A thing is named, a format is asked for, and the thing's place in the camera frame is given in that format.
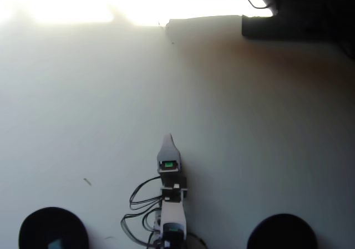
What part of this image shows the black round bowl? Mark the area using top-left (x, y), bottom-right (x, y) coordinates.
top-left (18, 206), bottom-right (90, 249)
top-left (246, 213), bottom-right (318, 249)

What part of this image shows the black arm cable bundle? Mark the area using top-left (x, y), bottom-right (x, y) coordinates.
top-left (120, 176), bottom-right (164, 249)

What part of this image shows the dark rectangular box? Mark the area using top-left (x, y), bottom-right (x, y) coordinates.
top-left (241, 13), bottom-right (338, 40)

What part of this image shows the dark base cable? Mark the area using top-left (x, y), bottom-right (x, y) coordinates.
top-left (185, 231), bottom-right (207, 249)

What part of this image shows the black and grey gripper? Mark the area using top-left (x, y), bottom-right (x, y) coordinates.
top-left (156, 133), bottom-right (188, 190)

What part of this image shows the thin dark cable loop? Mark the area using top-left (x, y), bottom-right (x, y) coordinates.
top-left (246, 0), bottom-right (275, 10)

